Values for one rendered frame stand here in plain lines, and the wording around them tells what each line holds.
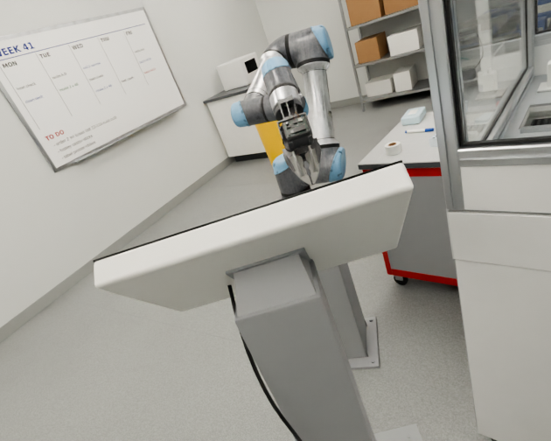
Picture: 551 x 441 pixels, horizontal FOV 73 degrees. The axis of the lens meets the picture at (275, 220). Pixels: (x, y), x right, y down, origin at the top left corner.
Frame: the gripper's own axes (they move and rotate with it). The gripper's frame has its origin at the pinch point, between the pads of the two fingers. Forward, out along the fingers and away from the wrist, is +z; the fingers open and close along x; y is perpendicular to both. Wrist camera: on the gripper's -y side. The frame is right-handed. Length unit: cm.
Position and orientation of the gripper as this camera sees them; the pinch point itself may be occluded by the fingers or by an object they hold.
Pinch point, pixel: (311, 181)
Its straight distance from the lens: 87.0
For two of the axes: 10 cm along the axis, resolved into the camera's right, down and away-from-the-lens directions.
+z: 2.3, 8.9, -4.0
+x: 9.5, -3.0, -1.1
